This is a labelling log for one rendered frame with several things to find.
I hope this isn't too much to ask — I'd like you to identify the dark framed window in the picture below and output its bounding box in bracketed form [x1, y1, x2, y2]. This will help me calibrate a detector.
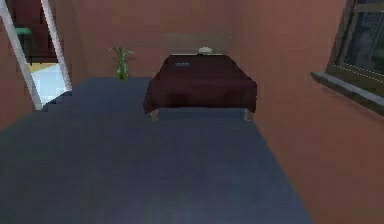
[310, 0, 384, 117]

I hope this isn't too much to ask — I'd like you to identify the green stool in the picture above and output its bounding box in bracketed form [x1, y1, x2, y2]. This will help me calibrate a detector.
[14, 27, 34, 54]

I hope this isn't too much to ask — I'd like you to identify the bed with dark red cover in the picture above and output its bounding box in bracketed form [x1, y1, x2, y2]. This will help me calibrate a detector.
[142, 32, 258, 122]

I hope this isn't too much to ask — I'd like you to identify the green house plant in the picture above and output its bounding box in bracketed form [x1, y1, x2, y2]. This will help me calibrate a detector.
[108, 42, 136, 81]

